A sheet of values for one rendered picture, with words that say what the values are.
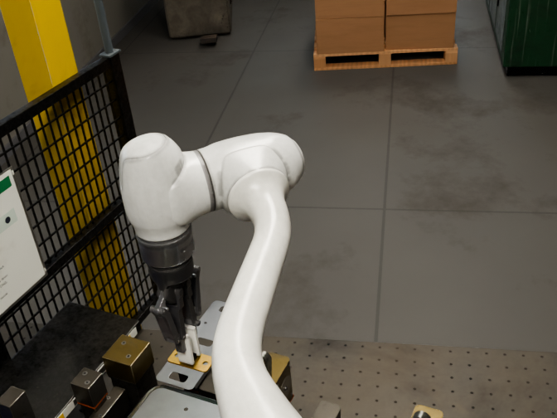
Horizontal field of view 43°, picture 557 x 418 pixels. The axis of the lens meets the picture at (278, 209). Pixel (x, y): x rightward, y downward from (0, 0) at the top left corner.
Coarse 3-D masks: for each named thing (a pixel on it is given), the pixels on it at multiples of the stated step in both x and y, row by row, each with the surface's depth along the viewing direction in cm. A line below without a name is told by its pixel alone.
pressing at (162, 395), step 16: (144, 400) 156; (160, 400) 155; (176, 400) 155; (192, 400) 155; (208, 400) 155; (128, 416) 152; (144, 416) 152; (160, 416) 151; (176, 416) 151; (192, 416) 151; (208, 416) 150
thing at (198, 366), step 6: (174, 354) 131; (204, 354) 130; (168, 360) 130; (174, 360) 130; (198, 360) 129; (204, 360) 129; (210, 360) 129; (186, 366) 128; (192, 366) 128; (198, 366) 128; (204, 366) 128; (210, 366) 128
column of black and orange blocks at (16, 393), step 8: (8, 392) 134; (16, 392) 133; (24, 392) 134; (0, 400) 132; (8, 400) 132; (16, 400) 132; (24, 400) 134; (0, 408) 132; (8, 408) 131; (16, 408) 132; (24, 408) 134; (8, 416) 133; (16, 416) 133; (24, 416) 135; (32, 416) 137
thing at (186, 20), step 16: (176, 0) 623; (192, 0) 624; (208, 0) 625; (224, 0) 625; (176, 16) 631; (192, 16) 632; (208, 16) 632; (224, 16) 633; (176, 32) 639; (192, 32) 640; (208, 32) 641; (224, 32) 643
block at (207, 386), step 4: (208, 372) 164; (208, 376) 163; (204, 380) 162; (208, 380) 162; (212, 380) 162; (200, 384) 161; (204, 384) 161; (208, 384) 161; (212, 384) 161; (200, 388) 160; (204, 388) 160; (208, 388) 160; (212, 388) 160; (200, 392) 161; (204, 392) 160; (208, 392) 159; (212, 392) 158; (208, 396) 160; (212, 396) 159
